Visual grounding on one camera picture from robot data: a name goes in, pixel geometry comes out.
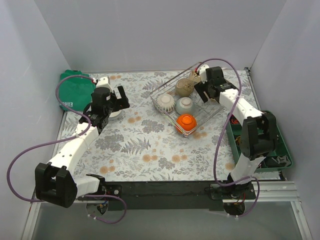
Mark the beige bowl with gold pattern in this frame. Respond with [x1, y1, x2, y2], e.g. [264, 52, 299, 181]
[188, 71, 202, 84]

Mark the olive bowl with drawing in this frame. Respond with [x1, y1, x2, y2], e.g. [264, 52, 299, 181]
[175, 78, 194, 97]

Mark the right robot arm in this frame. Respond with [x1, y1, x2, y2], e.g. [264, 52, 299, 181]
[194, 65, 278, 199]

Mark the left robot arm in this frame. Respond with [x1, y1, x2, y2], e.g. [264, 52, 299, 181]
[35, 85, 130, 208]

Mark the pale green ribbed bowl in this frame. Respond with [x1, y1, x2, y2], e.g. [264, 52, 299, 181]
[175, 97, 196, 115]

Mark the orange bowl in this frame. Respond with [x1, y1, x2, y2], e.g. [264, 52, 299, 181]
[176, 113, 198, 131]

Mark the white bowl with dark stripes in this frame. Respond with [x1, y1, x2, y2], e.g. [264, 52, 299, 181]
[155, 93, 176, 113]

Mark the green cloth bag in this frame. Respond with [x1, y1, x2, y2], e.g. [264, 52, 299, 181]
[58, 77, 96, 112]

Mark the floral table mat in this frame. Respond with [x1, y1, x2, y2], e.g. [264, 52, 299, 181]
[48, 69, 281, 182]

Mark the green compartment tray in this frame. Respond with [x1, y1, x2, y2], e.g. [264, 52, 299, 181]
[226, 111, 293, 173]

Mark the grey cloth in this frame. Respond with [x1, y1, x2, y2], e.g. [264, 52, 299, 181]
[264, 155, 292, 168]

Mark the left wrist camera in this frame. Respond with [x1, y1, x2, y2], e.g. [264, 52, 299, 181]
[93, 76, 112, 90]

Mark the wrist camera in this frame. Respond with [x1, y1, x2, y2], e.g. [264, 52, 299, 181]
[196, 64, 209, 83]
[93, 76, 112, 90]

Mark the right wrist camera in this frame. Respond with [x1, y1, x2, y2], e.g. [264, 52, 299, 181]
[196, 64, 209, 83]

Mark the wire dish rack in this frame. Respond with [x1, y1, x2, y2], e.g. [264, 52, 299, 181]
[150, 64, 224, 137]

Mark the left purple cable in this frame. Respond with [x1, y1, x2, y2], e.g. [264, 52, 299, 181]
[6, 75, 128, 225]

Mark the purple cable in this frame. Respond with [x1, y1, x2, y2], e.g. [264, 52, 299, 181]
[6, 75, 128, 225]
[194, 58, 261, 220]

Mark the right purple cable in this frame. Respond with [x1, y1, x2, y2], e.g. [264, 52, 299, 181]
[194, 58, 261, 220]

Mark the aluminium frame rail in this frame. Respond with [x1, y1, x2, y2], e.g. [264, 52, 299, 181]
[22, 181, 312, 240]

